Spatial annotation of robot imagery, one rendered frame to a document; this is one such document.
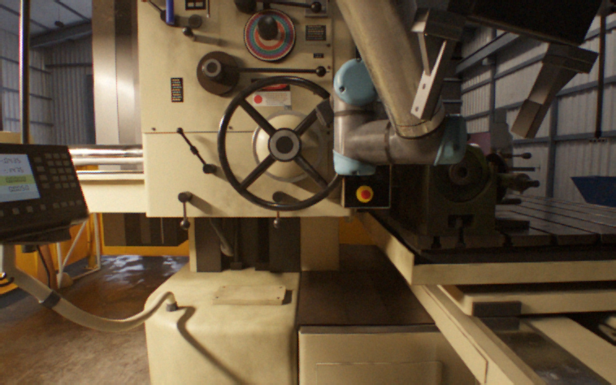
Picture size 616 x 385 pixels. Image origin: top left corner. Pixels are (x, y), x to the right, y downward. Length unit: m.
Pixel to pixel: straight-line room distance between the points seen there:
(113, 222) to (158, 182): 0.94
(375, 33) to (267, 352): 1.22
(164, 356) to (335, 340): 0.71
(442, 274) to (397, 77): 0.80
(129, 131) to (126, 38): 0.52
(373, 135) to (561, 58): 0.26
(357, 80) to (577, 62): 0.28
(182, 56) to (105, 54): 1.01
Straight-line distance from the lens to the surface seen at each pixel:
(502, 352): 1.11
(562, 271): 1.31
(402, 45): 0.38
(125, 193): 1.63
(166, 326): 1.48
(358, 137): 0.53
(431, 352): 1.45
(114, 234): 2.16
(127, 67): 2.11
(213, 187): 1.17
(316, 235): 1.82
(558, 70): 0.43
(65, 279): 4.03
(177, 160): 1.21
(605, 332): 1.42
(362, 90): 0.54
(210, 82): 1.17
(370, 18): 0.36
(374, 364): 1.41
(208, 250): 1.93
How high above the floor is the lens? 1.24
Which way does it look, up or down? 6 degrees down
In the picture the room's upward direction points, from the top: straight up
